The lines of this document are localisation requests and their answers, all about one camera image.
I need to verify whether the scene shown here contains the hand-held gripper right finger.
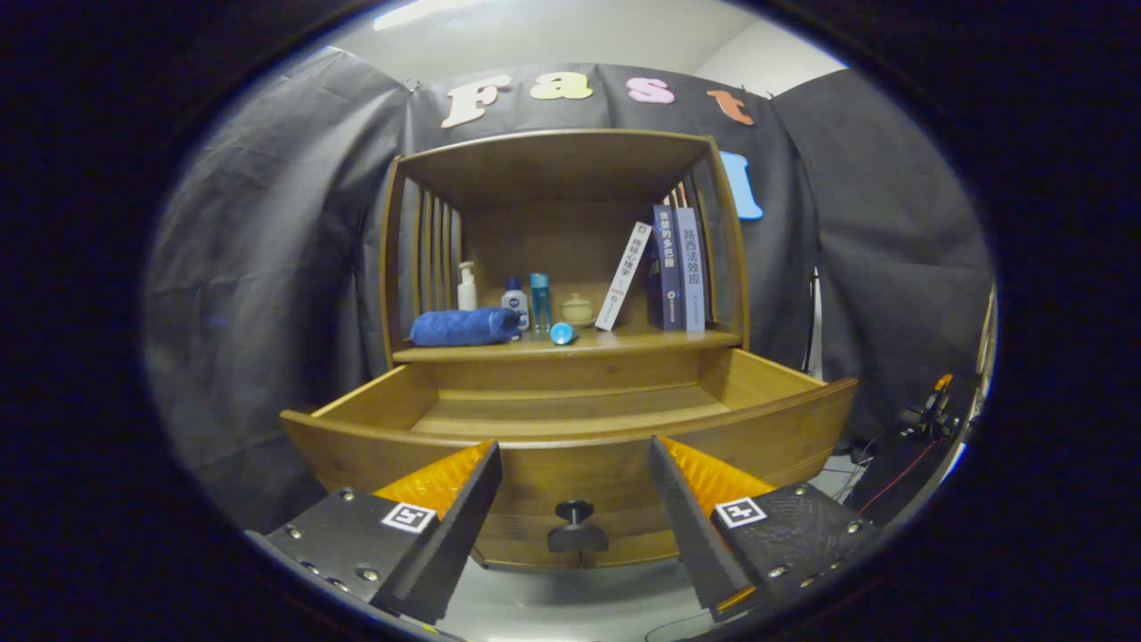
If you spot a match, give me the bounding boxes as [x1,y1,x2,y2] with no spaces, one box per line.
[647,435,879,622]

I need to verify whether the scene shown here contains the black tripod stand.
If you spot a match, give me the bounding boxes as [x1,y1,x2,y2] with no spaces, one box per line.
[802,267,825,380]

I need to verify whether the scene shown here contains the pale lilac book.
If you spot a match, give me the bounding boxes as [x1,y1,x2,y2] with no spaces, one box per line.
[675,207,707,333]

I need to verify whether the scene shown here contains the black backdrop cloth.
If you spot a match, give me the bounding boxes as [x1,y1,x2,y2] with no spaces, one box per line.
[143,45,995,536]

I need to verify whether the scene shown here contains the wooden drawer with black knob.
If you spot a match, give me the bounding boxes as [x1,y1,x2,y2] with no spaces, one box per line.
[281,348,859,570]

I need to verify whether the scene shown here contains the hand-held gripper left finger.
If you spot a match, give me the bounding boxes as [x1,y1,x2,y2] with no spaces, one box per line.
[245,440,504,625]

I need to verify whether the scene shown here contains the red cable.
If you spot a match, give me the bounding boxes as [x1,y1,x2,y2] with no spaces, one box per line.
[856,437,946,516]

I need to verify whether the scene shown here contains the dark blue book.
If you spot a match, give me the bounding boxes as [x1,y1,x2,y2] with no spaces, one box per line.
[651,205,685,332]

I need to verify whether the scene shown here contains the blue folded towel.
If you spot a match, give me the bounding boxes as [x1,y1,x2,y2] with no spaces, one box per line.
[410,308,522,348]

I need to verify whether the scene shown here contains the white bottle with blue cap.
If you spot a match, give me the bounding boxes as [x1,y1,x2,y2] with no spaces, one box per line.
[501,277,530,333]

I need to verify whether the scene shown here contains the wooden cabinet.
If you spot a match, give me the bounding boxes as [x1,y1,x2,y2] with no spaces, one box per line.
[379,129,751,366]

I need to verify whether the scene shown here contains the pale wooden board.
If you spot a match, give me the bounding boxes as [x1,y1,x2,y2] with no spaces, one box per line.
[972,285,997,384]

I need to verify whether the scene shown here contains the white book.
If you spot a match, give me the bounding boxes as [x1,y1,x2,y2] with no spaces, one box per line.
[595,221,653,332]

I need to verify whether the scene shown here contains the wooden countertop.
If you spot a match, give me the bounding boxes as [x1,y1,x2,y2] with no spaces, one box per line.
[392,323,743,363]

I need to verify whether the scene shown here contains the black and orange clamp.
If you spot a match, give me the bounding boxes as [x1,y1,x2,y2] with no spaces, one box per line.
[900,373,959,438]

